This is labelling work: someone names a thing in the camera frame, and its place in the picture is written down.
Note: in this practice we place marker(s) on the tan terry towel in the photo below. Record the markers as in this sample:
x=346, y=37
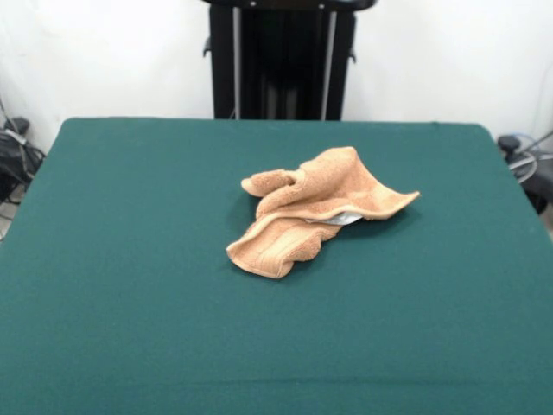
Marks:
x=337, y=181

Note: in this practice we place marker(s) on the dark green tablecloth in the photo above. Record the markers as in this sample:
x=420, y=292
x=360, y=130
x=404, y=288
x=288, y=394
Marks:
x=129, y=281

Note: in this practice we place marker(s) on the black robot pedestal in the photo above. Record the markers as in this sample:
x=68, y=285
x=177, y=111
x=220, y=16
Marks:
x=285, y=65

